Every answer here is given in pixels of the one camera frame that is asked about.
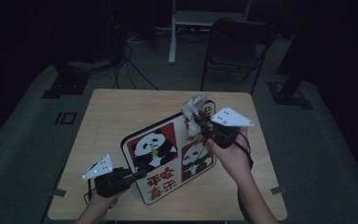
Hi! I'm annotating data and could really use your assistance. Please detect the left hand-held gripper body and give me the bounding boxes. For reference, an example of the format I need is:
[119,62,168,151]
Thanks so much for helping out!
[81,154,134,199]

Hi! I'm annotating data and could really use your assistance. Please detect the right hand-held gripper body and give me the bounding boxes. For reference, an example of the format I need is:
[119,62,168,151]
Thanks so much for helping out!
[203,105,255,148]

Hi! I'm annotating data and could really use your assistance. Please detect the grey cloth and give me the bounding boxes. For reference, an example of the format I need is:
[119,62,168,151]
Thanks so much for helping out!
[181,94,210,138]

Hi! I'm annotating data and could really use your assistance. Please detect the panda picture board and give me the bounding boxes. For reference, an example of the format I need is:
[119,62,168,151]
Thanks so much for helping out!
[120,99,217,205]

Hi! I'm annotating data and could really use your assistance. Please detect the person's left hand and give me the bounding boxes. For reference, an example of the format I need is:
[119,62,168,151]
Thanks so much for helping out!
[88,186,129,210]

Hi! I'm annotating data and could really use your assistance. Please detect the person's right hand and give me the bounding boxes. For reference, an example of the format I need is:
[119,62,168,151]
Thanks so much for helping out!
[209,126,254,185]

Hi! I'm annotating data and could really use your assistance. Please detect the grey tape piece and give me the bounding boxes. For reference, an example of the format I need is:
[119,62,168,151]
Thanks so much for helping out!
[269,185,289,196]
[47,188,68,198]

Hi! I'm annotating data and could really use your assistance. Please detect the black stand base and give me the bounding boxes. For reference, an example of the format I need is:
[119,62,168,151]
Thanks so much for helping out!
[267,31,314,110]
[41,61,91,100]

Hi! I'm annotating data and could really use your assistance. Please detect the black folding chair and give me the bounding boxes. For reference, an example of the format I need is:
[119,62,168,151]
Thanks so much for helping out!
[200,18,277,96]

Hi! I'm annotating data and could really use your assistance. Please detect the white-legged desk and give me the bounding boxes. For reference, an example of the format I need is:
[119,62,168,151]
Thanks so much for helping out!
[167,0,254,65]

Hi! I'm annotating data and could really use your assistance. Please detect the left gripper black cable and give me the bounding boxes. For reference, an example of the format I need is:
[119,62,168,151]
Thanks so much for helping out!
[83,178,98,206]

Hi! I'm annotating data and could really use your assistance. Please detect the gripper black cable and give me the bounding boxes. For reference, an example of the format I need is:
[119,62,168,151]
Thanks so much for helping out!
[232,133,255,224]
[83,178,98,206]

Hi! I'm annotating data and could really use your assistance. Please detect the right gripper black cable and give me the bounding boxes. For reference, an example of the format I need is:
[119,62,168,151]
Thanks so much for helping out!
[232,133,255,224]

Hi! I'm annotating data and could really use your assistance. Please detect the black floor cables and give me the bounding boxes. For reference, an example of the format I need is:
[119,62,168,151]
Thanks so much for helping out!
[89,31,175,91]

